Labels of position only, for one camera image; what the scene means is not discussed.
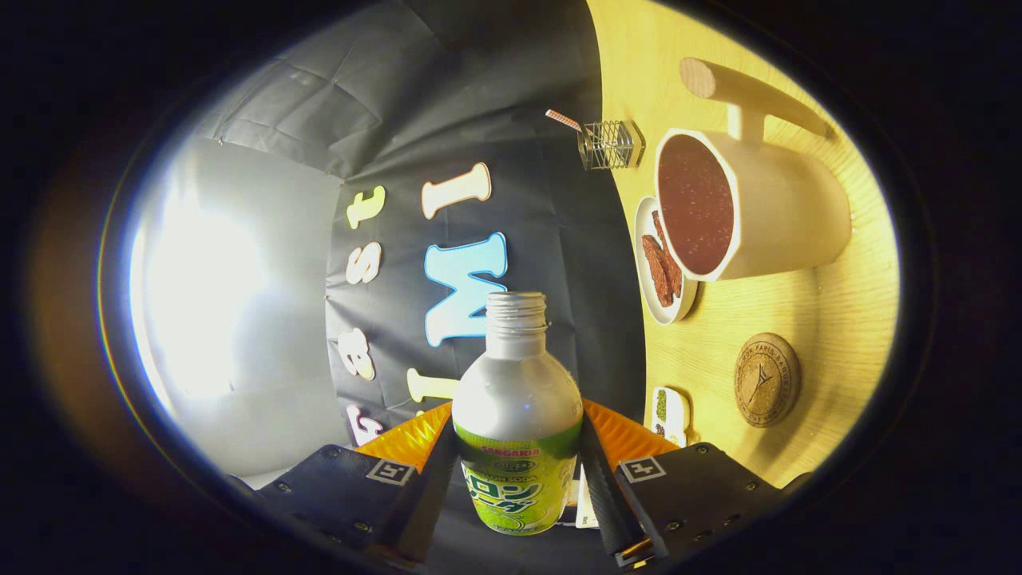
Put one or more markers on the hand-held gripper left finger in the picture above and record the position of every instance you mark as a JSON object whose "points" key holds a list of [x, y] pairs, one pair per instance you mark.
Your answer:
{"points": [[423, 495]]}

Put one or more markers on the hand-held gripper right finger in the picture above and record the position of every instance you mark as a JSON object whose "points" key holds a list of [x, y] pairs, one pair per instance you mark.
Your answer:
{"points": [[615, 503]]}

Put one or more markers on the light wooden table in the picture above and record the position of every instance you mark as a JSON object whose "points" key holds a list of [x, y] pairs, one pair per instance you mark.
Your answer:
{"points": [[718, 327]]}

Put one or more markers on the black backdrop cloth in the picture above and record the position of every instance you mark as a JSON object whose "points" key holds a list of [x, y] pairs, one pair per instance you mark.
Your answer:
{"points": [[479, 104]]}

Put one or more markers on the round cork coaster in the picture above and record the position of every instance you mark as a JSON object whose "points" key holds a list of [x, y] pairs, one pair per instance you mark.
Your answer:
{"points": [[766, 382]]}

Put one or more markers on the white box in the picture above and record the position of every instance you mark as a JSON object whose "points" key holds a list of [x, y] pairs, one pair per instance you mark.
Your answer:
{"points": [[587, 503]]}

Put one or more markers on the white divided dish with beans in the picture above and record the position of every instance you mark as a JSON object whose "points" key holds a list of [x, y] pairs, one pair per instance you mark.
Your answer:
{"points": [[669, 415]]}

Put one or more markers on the white oval plate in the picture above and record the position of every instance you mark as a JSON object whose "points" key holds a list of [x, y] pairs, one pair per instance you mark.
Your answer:
{"points": [[648, 303]]}

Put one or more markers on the pink striped straw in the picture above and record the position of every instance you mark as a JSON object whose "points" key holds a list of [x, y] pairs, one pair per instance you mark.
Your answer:
{"points": [[563, 120]]}

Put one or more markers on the brown dried snack piece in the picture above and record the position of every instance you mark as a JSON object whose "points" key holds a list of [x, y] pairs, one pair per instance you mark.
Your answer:
{"points": [[667, 251], [656, 271]]}

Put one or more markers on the silver bottle with green label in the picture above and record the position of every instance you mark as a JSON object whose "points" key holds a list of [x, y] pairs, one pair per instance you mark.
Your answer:
{"points": [[515, 399]]}

